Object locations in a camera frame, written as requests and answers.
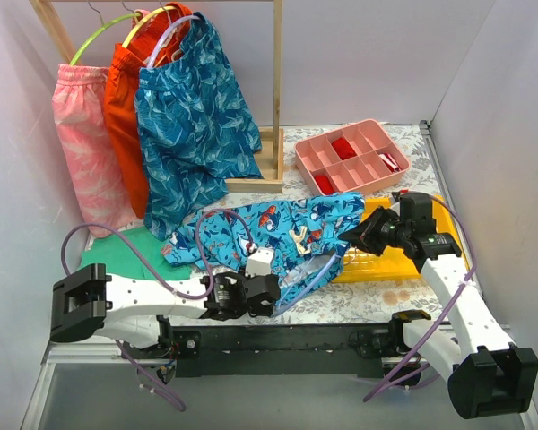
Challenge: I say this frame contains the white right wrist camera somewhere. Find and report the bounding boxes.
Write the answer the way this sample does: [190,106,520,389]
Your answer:
[389,190,407,213]

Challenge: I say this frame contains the green hanger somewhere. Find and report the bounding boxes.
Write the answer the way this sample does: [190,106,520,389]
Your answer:
[69,12,143,67]

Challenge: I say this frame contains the green folded cloth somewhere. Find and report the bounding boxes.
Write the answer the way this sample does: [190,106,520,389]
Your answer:
[81,228,191,281]

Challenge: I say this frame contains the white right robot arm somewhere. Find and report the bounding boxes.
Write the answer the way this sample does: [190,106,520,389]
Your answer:
[339,192,538,419]

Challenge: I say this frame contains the yellow plastic tray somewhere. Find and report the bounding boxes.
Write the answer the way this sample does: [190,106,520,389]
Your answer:
[332,202,461,284]

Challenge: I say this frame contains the red rolled cloth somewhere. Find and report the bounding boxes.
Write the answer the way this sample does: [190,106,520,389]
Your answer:
[332,137,357,160]

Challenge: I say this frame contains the red cloth in corner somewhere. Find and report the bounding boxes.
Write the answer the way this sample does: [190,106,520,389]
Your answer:
[314,175,335,195]

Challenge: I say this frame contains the orange shorts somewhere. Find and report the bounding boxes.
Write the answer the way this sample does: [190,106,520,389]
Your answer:
[104,2,192,219]

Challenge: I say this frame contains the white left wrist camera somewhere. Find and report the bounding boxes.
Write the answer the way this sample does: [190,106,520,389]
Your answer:
[245,244,274,278]

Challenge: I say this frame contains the teal leaf print shorts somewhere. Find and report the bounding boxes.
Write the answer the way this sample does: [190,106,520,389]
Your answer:
[134,13,262,241]

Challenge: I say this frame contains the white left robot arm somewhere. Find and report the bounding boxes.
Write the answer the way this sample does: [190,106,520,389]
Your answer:
[50,263,281,358]

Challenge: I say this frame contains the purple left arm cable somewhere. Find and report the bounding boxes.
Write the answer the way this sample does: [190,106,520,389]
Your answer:
[61,209,256,412]

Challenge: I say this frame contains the floral table mat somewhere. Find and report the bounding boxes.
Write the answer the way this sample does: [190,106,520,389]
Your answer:
[66,124,481,327]

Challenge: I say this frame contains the red white striped cloth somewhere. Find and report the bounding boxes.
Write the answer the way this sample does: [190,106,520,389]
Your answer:
[378,152,401,173]

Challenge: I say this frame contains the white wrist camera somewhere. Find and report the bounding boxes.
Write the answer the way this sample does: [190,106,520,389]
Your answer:
[245,244,274,278]
[389,190,407,213]

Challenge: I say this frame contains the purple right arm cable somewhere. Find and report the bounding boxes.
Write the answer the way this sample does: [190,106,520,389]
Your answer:
[362,192,476,402]

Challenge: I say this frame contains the wooden clothes rack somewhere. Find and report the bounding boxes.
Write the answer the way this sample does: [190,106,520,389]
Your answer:
[30,1,284,194]

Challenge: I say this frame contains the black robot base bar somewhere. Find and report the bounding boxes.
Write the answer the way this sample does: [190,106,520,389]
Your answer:
[120,325,443,389]

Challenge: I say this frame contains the yellow hanger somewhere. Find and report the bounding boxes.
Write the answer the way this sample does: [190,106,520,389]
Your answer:
[121,6,177,48]

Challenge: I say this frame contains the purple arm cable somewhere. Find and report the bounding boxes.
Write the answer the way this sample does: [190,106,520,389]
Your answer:
[362,192,476,402]
[61,209,256,412]

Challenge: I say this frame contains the pink divided organizer box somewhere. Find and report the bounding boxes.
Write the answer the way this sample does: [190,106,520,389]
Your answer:
[294,119,412,195]

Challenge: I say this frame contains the translucent white hanger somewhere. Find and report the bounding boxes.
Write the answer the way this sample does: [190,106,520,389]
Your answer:
[145,14,201,70]

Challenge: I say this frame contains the blue shark print shorts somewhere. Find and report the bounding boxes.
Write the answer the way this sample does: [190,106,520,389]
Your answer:
[161,191,367,295]

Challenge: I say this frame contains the pink patterned shorts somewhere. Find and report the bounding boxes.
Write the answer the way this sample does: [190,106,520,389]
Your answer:
[52,64,136,238]

